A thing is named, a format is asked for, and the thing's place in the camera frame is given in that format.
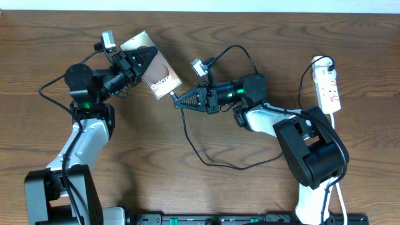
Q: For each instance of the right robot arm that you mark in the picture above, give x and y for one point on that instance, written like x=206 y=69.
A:
x=311 y=147

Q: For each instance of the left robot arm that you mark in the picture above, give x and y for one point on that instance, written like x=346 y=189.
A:
x=64 y=192

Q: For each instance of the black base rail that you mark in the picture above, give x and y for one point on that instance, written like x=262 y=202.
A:
x=157 y=219

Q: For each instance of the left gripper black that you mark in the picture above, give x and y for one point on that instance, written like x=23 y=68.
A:
x=121 y=62

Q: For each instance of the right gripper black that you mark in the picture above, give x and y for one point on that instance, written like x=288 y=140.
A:
x=204 y=102

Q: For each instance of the white power strip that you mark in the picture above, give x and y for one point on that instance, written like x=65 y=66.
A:
x=326 y=90

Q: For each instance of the white USB charger adapter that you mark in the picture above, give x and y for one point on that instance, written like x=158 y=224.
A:
x=320 y=64

